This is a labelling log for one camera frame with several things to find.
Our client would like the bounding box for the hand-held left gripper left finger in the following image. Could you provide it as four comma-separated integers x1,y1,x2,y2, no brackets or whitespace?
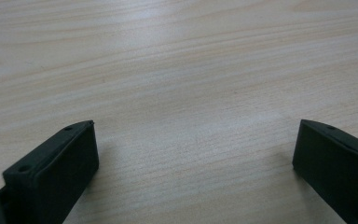
1,119,100,224

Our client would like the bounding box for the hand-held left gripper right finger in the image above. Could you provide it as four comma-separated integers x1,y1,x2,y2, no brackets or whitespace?
292,119,358,224

